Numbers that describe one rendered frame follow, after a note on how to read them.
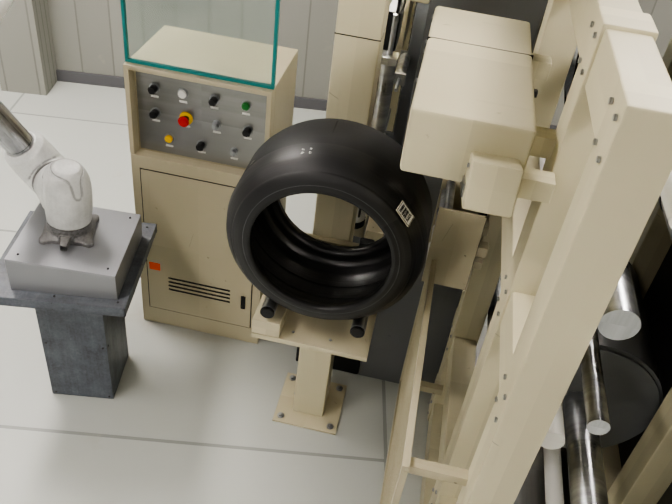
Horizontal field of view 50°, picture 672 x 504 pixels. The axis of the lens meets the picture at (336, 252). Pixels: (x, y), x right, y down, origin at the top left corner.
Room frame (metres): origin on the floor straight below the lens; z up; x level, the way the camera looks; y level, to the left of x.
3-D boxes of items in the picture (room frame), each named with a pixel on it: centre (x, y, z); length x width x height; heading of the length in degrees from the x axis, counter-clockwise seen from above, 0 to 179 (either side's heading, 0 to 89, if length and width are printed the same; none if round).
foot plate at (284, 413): (1.99, 0.02, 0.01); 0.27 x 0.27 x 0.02; 84
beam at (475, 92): (1.58, -0.26, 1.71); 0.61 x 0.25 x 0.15; 174
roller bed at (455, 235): (1.91, -0.38, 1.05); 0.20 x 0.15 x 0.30; 174
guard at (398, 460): (1.47, -0.28, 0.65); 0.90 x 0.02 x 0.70; 174
